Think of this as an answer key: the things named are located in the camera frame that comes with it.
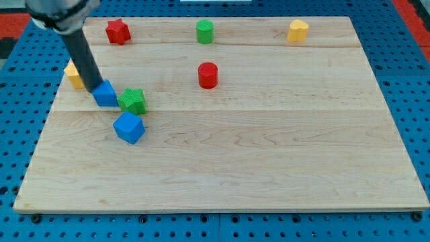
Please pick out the green cylinder block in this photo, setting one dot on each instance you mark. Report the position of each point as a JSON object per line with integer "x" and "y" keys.
{"x": 205, "y": 31}

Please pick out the red cylinder block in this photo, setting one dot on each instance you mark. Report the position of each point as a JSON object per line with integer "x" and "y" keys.
{"x": 208, "y": 75}

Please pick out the green star block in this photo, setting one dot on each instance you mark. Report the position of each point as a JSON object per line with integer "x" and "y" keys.
{"x": 133, "y": 101}

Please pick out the light wooden board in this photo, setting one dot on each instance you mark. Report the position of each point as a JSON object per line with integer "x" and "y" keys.
{"x": 290, "y": 127}

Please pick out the yellow block at left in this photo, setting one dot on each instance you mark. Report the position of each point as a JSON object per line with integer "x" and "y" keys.
{"x": 73, "y": 75}

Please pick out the red star block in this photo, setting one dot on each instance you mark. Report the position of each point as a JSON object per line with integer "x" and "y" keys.
{"x": 117, "y": 32}

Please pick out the grey robot arm end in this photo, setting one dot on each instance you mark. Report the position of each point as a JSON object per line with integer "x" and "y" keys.
{"x": 62, "y": 16}

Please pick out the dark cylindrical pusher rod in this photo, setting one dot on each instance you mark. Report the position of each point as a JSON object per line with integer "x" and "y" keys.
{"x": 82, "y": 57}

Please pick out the blue cube block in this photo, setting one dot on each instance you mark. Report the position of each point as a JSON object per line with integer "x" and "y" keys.
{"x": 129, "y": 127}

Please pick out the blue block near rod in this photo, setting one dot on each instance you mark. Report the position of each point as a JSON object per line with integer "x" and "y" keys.
{"x": 105, "y": 95}

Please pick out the yellow heart block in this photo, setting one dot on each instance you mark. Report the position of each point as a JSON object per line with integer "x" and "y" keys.
{"x": 298, "y": 31}

